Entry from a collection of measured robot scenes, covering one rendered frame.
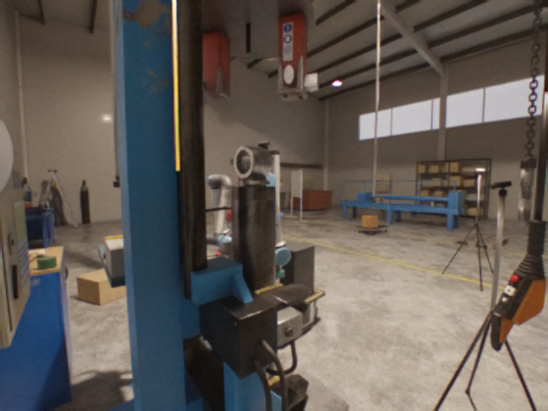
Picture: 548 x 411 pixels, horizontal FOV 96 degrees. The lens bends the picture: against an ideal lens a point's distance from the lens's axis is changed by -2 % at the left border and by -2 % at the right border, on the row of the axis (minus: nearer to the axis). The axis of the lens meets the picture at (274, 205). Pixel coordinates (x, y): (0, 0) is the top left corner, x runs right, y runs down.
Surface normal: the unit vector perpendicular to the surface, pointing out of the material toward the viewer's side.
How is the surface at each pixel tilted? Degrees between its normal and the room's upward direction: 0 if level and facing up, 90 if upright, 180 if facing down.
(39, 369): 90
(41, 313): 90
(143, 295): 90
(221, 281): 90
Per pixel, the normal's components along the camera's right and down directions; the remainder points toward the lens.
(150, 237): 0.62, 0.07
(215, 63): -0.30, 0.08
